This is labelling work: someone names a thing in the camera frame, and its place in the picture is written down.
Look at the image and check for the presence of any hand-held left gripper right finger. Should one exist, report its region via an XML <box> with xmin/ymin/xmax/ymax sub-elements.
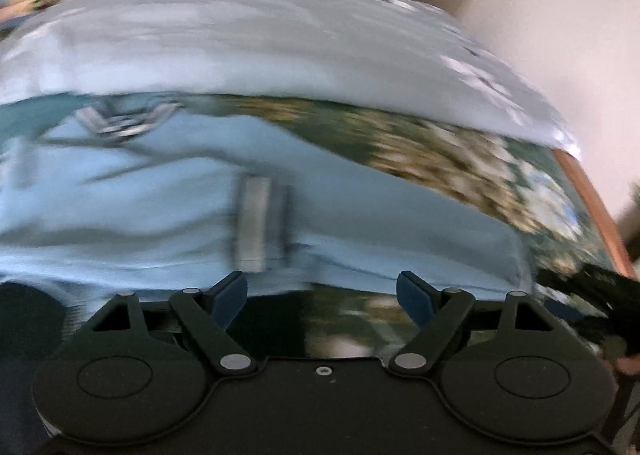
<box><xmin>387</xmin><ymin>270</ymin><xmax>568</xmax><ymax>378</ymax></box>

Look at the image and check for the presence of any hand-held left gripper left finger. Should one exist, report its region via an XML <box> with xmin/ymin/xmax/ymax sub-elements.
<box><xmin>75</xmin><ymin>270</ymin><xmax>258</xmax><ymax>376</ymax></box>

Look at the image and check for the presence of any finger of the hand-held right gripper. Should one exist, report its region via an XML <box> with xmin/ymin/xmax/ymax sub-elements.
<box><xmin>537</xmin><ymin>265</ymin><xmax>616</xmax><ymax>306</ymax></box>
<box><xmin>544</xmin><ymin>301</ymin><xmax>613</xmax><ymax>331</ymax></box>

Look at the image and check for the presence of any light blue and navy jacket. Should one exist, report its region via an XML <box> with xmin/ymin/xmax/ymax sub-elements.
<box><xmin>0</xmin><ymin>97</ymin><xmax>541</xmax><ymax>441</ymax></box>

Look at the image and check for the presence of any person's right hand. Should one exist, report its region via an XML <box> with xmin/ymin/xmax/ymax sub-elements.
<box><xmin>614</xmin><ymin>351</ymin><xmax>640</xmax><ymax>377</ymax></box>

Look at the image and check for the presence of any teal floral blanket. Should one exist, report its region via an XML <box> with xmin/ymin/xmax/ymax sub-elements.
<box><xmin>0</xmin><ymin>92</ymin><xmax>616</xmax><ymax>361</ymax></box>

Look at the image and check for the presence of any pale blue flowered quilt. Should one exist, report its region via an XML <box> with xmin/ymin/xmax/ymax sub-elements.
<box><xmin>0</xmin><ymin>0</ymin><xmax>581</xmax><ymax>160</ymax></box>

